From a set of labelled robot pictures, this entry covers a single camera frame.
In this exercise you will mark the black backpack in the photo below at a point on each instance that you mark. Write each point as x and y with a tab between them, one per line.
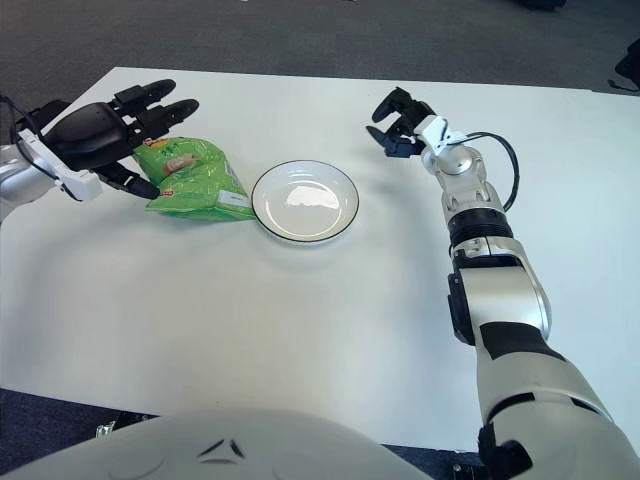
47	110

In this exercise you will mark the green snack bag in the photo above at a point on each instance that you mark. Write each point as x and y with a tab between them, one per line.
200	200

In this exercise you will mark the black bulky floor object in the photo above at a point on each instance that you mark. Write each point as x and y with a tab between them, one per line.
542	4

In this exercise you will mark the white plate with black rim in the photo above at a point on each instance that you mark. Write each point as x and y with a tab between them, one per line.
305	200

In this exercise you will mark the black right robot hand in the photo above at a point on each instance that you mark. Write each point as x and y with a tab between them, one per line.
412	112

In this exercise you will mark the grey robot torso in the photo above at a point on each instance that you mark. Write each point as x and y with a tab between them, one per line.
250	445

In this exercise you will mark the shiny metal bracket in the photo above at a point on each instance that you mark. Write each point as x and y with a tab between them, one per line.
106	430

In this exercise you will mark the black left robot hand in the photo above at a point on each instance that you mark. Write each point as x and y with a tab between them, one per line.
90	132

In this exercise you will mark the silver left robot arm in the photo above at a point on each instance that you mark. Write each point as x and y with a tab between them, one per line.
20	175

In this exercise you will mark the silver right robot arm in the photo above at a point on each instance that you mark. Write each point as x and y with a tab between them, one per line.
500	300

